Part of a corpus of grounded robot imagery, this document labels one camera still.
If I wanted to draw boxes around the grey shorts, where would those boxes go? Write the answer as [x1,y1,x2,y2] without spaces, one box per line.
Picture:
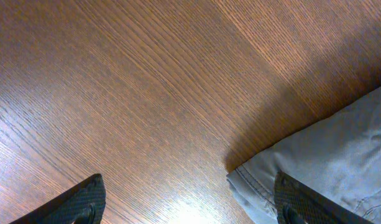
[227,87,381,223]

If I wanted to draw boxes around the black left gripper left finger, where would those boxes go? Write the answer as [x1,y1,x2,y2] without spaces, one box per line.
[13,174,106,224]

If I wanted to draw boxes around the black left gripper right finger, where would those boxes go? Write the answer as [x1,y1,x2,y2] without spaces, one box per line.
[273,171,371,224]

